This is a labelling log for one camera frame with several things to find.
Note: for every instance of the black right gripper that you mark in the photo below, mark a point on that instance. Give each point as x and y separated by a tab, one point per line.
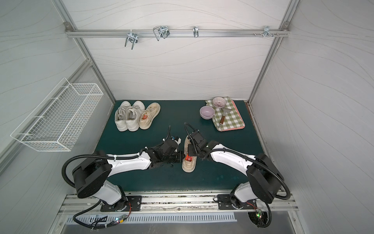
193	147

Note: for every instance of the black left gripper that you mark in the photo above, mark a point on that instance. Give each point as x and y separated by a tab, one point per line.
175	156

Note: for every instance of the red insole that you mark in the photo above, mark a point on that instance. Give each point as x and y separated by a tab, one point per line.
188	158

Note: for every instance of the beige sneaker with red insole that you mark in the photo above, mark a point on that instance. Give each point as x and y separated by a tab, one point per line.
189	166

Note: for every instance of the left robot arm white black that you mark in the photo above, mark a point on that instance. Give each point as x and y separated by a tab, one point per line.
90	177

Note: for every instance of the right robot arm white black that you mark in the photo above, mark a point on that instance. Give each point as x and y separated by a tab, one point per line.
264	179

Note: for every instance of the pink plastic tray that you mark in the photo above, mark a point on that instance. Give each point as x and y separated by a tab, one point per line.
233	120

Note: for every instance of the lilac ceramic bowl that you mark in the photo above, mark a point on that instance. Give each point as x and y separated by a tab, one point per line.
207	112

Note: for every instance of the beige sneaker by white pair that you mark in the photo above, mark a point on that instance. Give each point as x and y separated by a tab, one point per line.
149	115

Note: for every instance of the green white checkered cloth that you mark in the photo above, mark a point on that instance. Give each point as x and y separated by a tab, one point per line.
218	112

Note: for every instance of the striped small ceramic bowl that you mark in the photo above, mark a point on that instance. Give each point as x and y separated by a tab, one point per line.
219	102

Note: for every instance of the white sneaker right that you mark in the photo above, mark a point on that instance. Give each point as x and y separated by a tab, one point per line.
133	115

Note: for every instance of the white sneaker left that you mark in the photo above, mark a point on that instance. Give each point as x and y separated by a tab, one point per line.
120	116

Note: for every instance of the white vent grille strip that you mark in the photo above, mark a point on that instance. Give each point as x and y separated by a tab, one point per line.
163	218

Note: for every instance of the metal hook clamp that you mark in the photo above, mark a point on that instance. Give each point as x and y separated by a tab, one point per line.
195	32
266	33
161	32
132	39

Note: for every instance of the wooden handled metal spatula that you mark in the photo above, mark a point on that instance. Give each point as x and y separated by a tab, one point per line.
225	112

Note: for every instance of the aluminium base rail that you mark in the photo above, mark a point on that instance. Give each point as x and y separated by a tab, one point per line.
155	202

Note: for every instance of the white wire basket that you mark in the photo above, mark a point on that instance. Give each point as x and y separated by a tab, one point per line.
57	122

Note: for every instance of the aluminium top rail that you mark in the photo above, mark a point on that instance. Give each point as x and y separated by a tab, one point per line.
174	33

